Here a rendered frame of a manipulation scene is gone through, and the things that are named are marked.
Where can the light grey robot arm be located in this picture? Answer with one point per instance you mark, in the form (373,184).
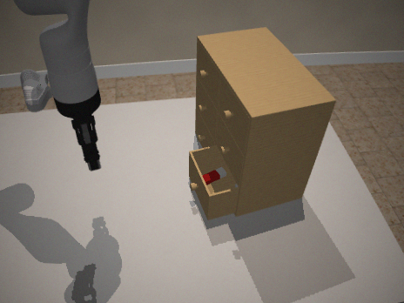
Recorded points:
(66,52)

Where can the tan wooden chest of drawers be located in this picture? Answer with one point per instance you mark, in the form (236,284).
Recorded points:
(289,112)

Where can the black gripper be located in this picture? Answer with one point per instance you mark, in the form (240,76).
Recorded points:
(83,121)

